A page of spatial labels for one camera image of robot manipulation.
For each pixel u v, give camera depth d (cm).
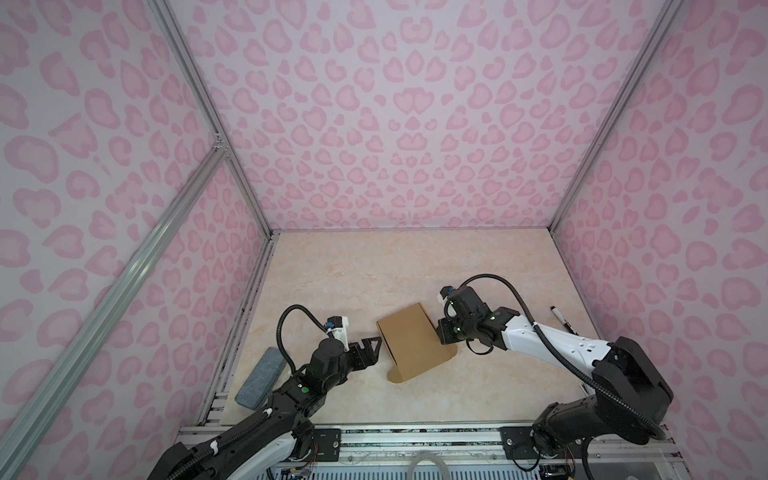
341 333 75
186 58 75
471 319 66
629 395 42
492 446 75
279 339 62
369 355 74
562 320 94
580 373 43
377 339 79
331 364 63
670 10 69
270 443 54
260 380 82
